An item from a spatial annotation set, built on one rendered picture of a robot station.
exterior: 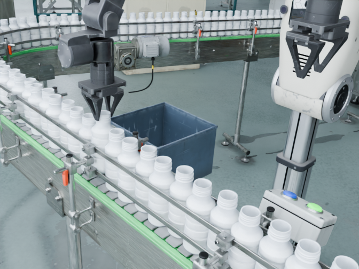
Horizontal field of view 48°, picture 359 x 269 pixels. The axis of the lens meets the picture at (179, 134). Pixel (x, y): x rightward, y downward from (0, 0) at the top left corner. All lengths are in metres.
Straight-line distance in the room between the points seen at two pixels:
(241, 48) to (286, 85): 1.71
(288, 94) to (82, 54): 0.68
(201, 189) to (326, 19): 0.38
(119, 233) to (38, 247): 1.44
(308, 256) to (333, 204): 2.33
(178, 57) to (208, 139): 1.26
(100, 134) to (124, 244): 0.28
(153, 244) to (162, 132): 0.95
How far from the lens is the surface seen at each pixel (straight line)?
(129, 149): 0.95
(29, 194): 2.89
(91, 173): 1.06
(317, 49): 0.72
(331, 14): 0.74
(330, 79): 1.25
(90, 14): 0.94
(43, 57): 2.46
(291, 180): 1.45
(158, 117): 1.77
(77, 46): 0.92
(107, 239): 1.12
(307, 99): 1.28
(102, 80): 0.97
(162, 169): 0.87
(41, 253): 2.41
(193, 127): 1.67
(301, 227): 0.87
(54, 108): 1.22
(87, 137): 1.08
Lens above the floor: 1.60
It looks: 26 degrees down
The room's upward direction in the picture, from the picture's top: 4 degrees clockwise
